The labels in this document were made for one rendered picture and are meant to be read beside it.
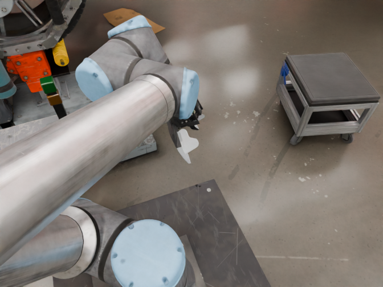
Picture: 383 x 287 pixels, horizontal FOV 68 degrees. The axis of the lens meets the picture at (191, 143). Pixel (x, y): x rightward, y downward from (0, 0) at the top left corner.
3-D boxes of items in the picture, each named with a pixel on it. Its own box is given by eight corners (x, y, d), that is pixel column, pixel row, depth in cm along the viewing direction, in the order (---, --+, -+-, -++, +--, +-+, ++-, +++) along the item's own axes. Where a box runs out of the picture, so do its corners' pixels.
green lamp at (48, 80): (56, 85, 95) (52, 74, 92) (57, 91, 93) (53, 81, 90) (43, 87, 94) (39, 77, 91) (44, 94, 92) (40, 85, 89)
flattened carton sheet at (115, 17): (129, 8, 273) (129, 5, 270) (165, 29, 246) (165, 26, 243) (102, 18, 260) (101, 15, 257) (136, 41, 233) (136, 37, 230)
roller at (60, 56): (62, 36, 143) (58, 25, 139) (71, 68, 125) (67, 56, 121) (51, 39, 142) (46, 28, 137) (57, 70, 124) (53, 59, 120)
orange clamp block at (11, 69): (1, 46, 117) (8, 65, 123) (1, 56, 112) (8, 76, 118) (21, 45, 120) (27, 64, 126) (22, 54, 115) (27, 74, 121)
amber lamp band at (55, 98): (61, 96, 99) (57, 87, 96) (62, 103, 96) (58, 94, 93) (49, 99, 98) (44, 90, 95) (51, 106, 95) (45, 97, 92)
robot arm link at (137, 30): (96, 39, 61) (121, 19, 67) (129, 86, 68) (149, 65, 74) (124, 24, 56) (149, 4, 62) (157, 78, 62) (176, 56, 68)
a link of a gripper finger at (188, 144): (201, 160, 71) (191, 125, 71) (180, 166, 74) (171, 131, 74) (206, 159, 74) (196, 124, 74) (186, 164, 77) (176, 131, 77)
